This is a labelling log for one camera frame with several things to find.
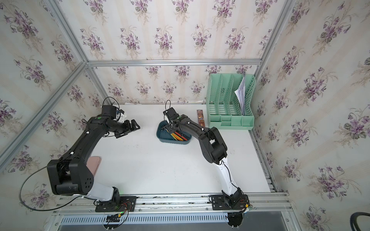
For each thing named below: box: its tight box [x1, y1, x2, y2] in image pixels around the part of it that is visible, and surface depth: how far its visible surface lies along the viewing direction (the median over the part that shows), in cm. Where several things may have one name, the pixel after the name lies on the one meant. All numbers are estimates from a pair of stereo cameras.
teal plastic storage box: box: [156, 120, 193, 145], surface depth 100 cm
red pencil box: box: [196, 109, 206, 128], surface depth 113 cm
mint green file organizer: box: [205, 73, 256, 130], surface depth 109 cm
